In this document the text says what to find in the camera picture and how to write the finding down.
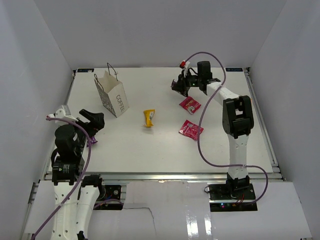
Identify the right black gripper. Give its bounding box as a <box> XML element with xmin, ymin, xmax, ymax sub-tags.
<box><xmin>172</xmin><ymin>70</ymin><xmax>202</xmax><ymax>93</ymax></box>

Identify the red candy packet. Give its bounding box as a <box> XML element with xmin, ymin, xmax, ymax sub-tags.
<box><xmin>178</xmin><ymin>120</ymin><xmax>204</xmax><ymax>141</ymax></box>
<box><xmin>179</xmin><ymin>96</ymin><xmax>202</xmax><ymax>115</ymax></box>

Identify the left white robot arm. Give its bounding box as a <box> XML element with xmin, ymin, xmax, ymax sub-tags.
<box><xmin>46</xmin><ymin>105</ymin><xmax>106</xmax><ymax>240</ymax></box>

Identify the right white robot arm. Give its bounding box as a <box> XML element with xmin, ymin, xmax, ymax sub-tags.
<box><xmin>171</xmin><ymin>60</ymin><xmax>254</xmax><ymax>200</ymax></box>

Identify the white coffee paper bag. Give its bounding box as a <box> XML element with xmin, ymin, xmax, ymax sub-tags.
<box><xmin>94</xmin><ymin>62</ymin><xmax>129</xmax><ymax>118</ymax></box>

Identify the yellow snack bar wrapper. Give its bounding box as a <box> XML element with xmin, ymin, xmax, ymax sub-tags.
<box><xmin>143</xmin><ymin>109</ymin><xmax>155</xmax><ymax>128</ymax></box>

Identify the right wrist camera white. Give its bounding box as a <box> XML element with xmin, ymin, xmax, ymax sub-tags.
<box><xmin>179</xmin><ymin>60</ymin><xmax>190</xmax><ymax>77</ymax></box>

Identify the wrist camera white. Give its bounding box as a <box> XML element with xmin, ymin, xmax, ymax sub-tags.
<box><xmin>179</xmin><ymin>60</ymin><xmax>190</xmax><ymax>77</ymax></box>
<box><xmin>46</xmin><ymin>104</ymin><xmax>77</xmax><ymax>122</ymax></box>

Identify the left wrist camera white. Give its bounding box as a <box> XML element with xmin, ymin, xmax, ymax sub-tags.
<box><xmin>46</xmin><ymin>104</ymin><xmax>77</xmax><ymax>122</ymax></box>

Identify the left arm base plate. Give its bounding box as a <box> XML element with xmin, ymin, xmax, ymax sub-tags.
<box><xmin>96</xmin><ymin>185</ymin><xmax>122</xmax><ymax>202</ymax></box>

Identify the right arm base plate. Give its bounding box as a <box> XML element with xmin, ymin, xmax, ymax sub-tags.
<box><xmin>203</xmin><ymin>183</ymin><xmax>258</xmax><ymax>213</ymax></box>

